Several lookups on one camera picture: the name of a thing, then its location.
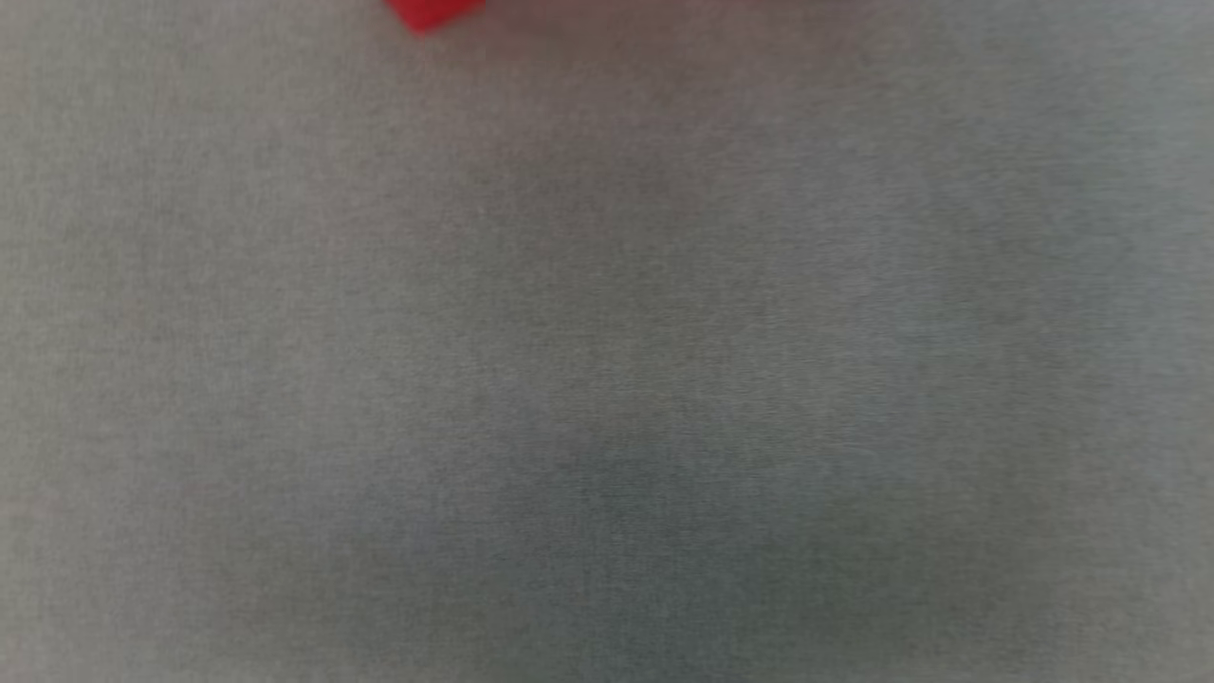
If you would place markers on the red shorts with white trim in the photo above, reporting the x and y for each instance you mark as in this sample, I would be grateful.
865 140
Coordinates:
432 11

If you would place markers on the grey fabric sofa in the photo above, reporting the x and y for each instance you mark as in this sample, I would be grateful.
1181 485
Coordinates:
607 379

